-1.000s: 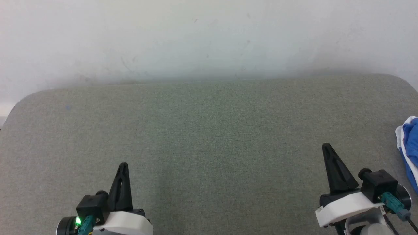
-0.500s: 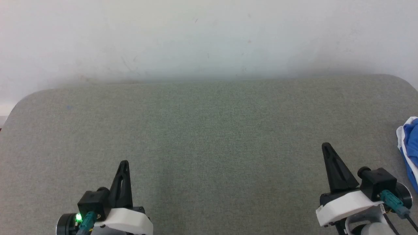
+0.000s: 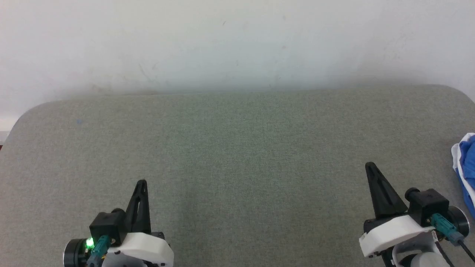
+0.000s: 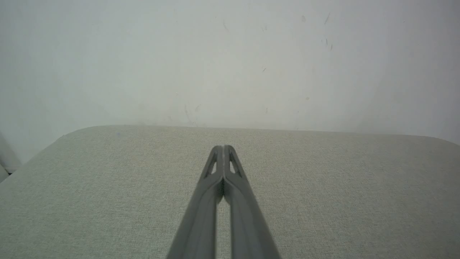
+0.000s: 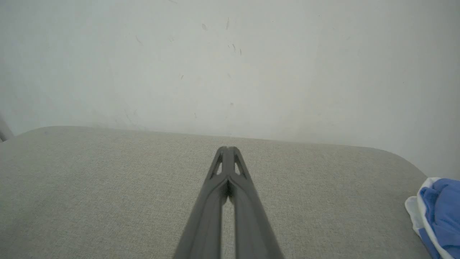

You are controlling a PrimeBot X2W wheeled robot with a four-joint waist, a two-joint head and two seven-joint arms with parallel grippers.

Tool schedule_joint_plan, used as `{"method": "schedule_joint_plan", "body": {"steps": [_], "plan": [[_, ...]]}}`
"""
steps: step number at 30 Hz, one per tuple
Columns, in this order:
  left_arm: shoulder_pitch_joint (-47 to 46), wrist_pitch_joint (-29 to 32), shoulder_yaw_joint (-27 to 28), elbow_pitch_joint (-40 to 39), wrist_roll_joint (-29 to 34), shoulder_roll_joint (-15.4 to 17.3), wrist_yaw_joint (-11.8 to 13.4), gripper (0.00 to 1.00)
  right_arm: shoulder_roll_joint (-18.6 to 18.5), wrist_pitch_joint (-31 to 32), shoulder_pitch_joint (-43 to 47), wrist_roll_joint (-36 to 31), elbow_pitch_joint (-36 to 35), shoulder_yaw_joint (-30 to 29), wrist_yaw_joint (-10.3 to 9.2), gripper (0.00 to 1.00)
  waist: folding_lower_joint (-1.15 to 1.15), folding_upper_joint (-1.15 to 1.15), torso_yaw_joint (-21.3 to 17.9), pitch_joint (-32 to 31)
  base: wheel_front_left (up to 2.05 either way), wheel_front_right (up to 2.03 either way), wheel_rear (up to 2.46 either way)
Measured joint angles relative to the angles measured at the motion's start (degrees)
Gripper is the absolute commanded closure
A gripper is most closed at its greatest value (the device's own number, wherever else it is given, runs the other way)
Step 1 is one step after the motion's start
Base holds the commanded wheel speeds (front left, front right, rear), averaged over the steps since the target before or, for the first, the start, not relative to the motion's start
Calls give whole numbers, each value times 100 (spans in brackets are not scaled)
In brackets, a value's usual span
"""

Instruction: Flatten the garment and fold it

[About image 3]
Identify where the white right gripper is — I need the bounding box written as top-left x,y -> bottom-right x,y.
358,162 -> 441,267

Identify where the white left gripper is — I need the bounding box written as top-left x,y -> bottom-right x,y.
103,180 -> 175,267

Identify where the white and blue shirt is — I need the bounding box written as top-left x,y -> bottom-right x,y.
451,132 -> 475,220

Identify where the grey fabric sofa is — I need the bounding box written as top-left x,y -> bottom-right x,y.
0,84 -> 475,267

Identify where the left camera cable teal plug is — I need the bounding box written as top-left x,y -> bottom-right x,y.
86,235 -> 112,267

